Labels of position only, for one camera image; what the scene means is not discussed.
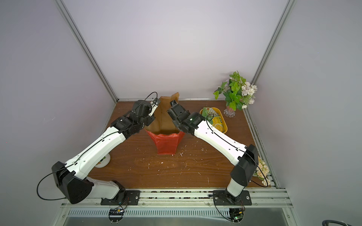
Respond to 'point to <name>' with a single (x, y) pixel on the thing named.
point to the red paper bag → (163, 131)
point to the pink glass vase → (229, 112)
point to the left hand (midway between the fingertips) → (147, 108)
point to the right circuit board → (236, 214)
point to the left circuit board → (116, 214)
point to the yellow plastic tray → (220, 114)
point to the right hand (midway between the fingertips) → (186, 113)
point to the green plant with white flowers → (238, 94)
